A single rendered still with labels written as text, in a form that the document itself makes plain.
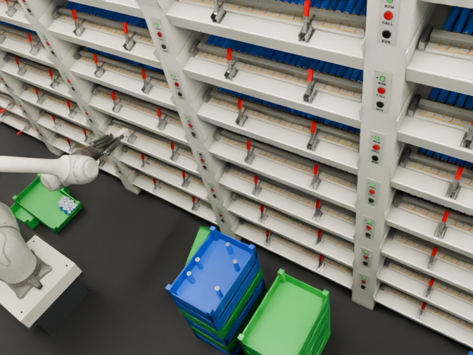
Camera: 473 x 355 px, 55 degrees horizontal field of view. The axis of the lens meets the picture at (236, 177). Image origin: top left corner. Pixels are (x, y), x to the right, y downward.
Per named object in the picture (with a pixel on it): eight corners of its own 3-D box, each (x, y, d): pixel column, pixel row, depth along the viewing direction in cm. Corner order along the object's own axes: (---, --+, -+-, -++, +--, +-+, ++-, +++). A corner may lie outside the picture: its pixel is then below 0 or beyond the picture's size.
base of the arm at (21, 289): (25, 305, 191) (18, 299, 187) (-1, 279, 203) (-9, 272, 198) (58, 272, 199) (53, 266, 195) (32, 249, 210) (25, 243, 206)
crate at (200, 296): (214, 322, 159) (210, 313, 153) (170, 297, 168) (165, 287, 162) (258, 256, 173) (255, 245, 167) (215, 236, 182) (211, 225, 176)
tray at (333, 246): (354, 269, 178) (350, 260, 166) (229, 212, 206) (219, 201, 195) (375, 224, 183) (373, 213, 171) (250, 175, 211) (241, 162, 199)
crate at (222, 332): (223, 339, 171) (219, 332, 165) (181, 315, 180) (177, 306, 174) (263, 276, 185) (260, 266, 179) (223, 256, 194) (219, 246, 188)
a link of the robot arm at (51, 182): (76, 175, 195) (91, 174, 186) (46, 196, 185) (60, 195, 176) (62, 154, 191) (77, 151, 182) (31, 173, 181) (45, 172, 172)
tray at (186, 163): (204, 179, 196) (196, 170, 188) (109, 137, 225) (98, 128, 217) (226, 140, 201) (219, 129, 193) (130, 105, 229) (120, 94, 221)
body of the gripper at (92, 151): (82, 160, 197) (98, 150, 203) (94, 167, 193) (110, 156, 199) (77, 146, 192) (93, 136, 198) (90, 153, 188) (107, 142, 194)
